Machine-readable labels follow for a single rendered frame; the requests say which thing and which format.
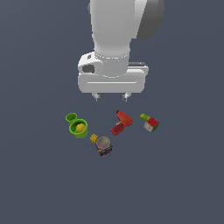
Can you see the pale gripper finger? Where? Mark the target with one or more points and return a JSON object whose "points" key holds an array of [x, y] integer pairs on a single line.
{"points": [[97, 97], [125, 97]]}

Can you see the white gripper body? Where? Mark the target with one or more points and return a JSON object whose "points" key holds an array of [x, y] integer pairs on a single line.
{"points": [[110, 83]]}

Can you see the red power drill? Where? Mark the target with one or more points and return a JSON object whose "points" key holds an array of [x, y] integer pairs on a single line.
{"points": [[122, 124]]}

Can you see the green toy block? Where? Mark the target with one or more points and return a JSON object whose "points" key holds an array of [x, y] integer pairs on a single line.
{"points": [[144, 117]]}

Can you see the small green cup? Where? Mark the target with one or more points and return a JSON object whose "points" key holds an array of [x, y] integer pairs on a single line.
{"points": [[71, 117]]}

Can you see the yellow ball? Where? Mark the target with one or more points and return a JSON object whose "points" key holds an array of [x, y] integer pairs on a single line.
{"points": [[80, 127]]}

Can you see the Rubik's cube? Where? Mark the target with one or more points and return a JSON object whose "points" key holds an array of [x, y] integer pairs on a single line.
{"points": [[151, 124]]}

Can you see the large green cup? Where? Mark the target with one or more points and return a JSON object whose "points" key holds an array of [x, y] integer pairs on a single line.
{"points": [[81, 132]]}

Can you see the yellow toy block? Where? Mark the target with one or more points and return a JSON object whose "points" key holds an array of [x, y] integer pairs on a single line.
{"points": [[94, 138]]}

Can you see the colourful can with grey lid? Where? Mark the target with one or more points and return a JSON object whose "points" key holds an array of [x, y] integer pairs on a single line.
{"points": [[103, 145]]}

